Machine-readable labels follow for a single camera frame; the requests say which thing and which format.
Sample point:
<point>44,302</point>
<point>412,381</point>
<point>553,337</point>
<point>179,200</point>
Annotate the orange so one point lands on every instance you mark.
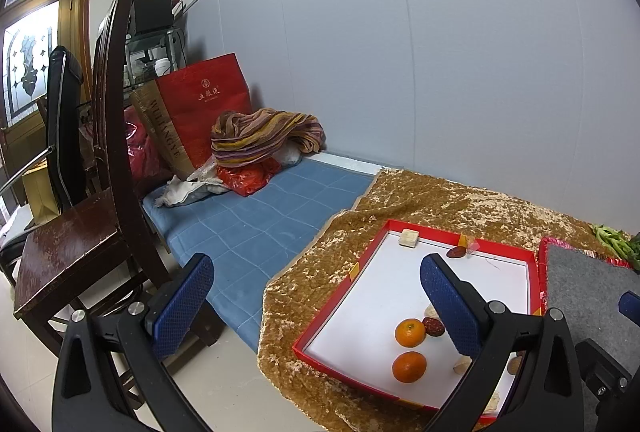
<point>410,333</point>
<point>409,367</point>

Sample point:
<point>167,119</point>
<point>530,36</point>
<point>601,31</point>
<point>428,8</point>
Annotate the glass shelf rack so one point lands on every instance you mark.
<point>170,47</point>

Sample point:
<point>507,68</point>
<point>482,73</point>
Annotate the wooden door with patterned glass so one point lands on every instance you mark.
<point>30,57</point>

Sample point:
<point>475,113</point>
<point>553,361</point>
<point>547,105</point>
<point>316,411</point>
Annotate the red plastic bag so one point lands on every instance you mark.
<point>247,177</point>

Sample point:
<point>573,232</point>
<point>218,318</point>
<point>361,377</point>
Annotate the striped multicolour cloth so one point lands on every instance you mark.
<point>260,137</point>

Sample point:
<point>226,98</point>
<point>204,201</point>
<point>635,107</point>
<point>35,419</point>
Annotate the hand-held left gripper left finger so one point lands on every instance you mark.
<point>185,302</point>

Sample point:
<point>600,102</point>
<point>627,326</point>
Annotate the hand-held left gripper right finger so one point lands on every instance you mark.
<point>447,302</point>

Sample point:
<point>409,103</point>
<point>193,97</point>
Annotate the blue quilted mat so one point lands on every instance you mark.
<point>280,217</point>

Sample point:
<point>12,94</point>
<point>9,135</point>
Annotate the grey mat with red trim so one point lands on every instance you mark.
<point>580,277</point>

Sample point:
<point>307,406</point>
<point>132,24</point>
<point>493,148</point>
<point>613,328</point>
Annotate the golden velvet cloth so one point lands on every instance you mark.
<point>425,197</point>

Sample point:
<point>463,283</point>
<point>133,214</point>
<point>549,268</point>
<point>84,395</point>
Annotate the brown longan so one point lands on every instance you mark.
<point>514,366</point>

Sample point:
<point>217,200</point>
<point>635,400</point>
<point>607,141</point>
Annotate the green leafy vegetable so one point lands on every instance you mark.
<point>617,239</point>

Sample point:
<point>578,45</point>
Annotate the pink plastic bag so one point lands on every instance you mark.
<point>145,157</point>

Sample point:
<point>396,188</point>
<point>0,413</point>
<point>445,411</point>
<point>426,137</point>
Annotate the dark wooden chair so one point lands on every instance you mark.
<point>65,237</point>

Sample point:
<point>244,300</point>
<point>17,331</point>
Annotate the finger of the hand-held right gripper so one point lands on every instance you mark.
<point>630,307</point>
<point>607,377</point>

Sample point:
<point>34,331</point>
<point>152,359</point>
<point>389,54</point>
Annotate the red paper bag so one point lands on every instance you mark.
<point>205,112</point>

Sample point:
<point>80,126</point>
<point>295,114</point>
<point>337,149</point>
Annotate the black office chair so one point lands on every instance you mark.
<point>62,127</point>

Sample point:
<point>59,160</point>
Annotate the red date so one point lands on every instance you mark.
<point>434,326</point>
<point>456,252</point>

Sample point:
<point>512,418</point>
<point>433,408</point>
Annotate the sugarcane piece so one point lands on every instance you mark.
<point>492,403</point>
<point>461,366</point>
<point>430,312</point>
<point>408,237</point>

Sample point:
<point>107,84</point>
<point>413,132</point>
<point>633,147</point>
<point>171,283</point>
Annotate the white crumpled cloth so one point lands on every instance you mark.
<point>185,192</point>

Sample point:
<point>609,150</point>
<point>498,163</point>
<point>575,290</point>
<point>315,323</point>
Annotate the red box with white inside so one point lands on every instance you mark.
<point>380,292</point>

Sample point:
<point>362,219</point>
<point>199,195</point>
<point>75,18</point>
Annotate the brown paper bag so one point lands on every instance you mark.
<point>40,197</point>

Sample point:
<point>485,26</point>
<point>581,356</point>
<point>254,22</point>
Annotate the black box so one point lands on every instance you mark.
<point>152,12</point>

